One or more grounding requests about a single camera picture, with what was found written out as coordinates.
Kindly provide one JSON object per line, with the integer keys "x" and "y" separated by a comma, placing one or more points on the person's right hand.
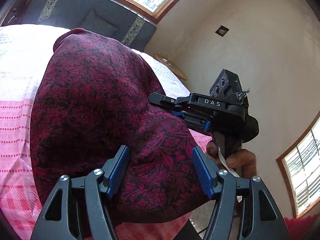
{"x": 243, "y": 159}

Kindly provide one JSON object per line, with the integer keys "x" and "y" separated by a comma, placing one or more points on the pink checkered bed sheet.
{"x": 25, "y": 52}

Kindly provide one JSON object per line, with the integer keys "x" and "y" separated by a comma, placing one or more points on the round glass side table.
{"x": 164, "y": 58}

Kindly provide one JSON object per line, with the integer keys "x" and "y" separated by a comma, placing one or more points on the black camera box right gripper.
{"x": 226, "y": 84}

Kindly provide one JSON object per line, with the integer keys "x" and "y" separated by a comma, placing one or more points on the black wall switch plate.
{"x": 222, "y": 31}

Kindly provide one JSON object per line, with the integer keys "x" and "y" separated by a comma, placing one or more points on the grey square pillow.
{"x": 98, "y": 25}

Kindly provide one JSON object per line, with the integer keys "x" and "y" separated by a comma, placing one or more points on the grey padded headboard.
{"x": 133, "y": 30}

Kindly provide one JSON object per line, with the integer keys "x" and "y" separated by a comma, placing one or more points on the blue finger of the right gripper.
{"x": 168, "y": 103}
{"x": 195, "y": 122}

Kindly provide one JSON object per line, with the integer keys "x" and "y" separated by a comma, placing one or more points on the dark red floral knit sweater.
{"x": 93, "y": 98}

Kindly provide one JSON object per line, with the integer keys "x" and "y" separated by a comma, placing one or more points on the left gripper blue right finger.
{"x": 261, "y": 217}

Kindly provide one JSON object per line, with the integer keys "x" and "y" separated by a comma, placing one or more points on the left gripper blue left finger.
{"x": 87, "y": 196}

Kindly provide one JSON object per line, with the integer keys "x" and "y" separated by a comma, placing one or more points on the small side window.
{"x": 299, "y": 165}

